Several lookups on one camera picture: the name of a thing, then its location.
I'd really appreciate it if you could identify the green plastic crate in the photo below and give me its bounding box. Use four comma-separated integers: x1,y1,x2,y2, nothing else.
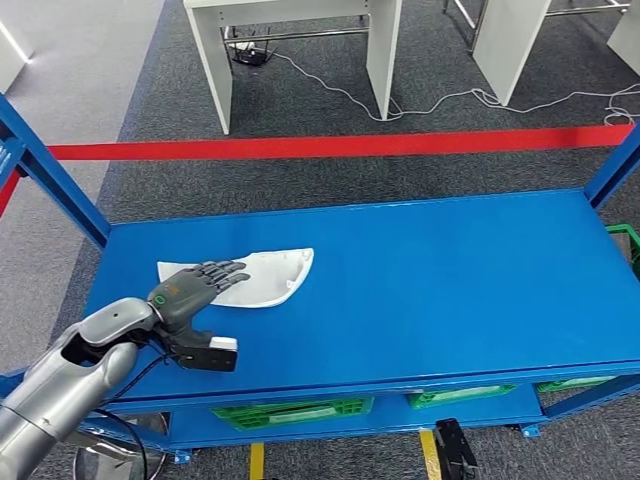
407,384,517,410
536,223,640,393
212,396,375,433

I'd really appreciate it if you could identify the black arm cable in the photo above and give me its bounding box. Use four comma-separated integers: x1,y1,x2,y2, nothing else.
92,354,168,480

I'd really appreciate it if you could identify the white table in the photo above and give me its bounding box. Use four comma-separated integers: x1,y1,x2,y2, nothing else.
472,0,640,107
183,0,404,136

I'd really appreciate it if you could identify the chrome stanchion post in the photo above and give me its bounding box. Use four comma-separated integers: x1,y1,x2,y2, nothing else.
73,411,168,480

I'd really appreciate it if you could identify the red barrier belt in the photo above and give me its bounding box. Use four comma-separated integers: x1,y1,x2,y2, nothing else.
0,124,635,217

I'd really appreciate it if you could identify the black power strip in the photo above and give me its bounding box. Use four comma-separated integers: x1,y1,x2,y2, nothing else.
232,40,275,68

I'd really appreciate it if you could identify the blue metal shelf rack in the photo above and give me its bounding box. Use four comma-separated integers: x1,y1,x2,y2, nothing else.
0,92,640,466

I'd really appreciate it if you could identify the white curved plastic part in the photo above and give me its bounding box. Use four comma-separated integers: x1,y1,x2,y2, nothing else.
156,247,315,310

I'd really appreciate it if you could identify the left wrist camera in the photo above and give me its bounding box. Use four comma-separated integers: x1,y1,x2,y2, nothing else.
172,336,239,374

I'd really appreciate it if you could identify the white floor cable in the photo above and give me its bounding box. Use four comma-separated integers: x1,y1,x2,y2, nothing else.
272,51,640,127

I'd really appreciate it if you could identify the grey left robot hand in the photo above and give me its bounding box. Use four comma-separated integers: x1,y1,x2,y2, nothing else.
147,260,251,350

